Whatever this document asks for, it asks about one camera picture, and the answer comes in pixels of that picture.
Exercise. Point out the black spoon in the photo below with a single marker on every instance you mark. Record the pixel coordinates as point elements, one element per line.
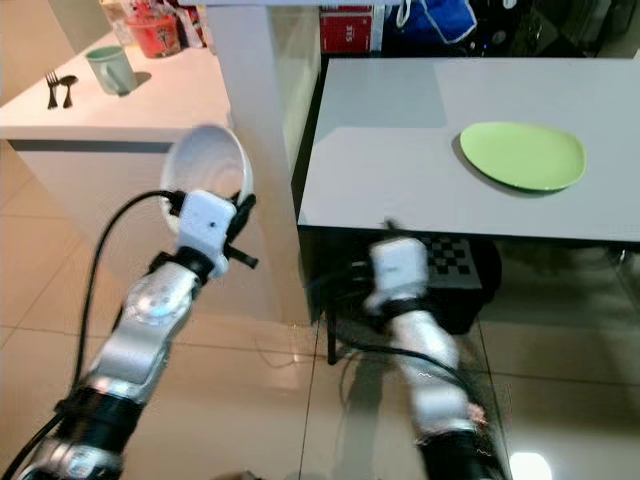
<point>68,84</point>

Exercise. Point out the black fork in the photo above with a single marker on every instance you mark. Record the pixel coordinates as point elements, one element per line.
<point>51,92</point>

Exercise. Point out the green plate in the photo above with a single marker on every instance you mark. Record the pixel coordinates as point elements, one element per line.
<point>525,155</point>

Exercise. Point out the white ribbed ceramic bowl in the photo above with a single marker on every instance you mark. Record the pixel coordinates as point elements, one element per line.
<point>208,160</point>

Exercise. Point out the white kitchen island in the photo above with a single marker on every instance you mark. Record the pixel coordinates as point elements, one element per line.
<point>80,190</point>

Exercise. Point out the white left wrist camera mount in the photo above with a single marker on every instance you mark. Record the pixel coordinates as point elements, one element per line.
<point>208,230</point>

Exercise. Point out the white printed food bag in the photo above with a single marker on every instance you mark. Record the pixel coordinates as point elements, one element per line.
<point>203,28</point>

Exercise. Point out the red printed box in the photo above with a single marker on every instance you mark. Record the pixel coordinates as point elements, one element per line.
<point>345,30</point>

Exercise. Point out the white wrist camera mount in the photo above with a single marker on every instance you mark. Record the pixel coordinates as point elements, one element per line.
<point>398,275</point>
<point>208,230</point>

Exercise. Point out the red instant noodle cup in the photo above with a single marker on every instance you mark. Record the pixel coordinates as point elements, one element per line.
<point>153,38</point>

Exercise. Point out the dark red snack bag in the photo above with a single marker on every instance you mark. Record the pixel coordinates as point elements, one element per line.
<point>185,15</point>

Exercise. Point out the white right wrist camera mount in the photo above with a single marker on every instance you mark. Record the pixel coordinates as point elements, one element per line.
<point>398,275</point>

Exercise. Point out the black checkered box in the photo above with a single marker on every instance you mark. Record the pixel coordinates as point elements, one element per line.
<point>460,265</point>

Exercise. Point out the blue bag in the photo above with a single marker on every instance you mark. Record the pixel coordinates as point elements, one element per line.
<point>435,20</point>

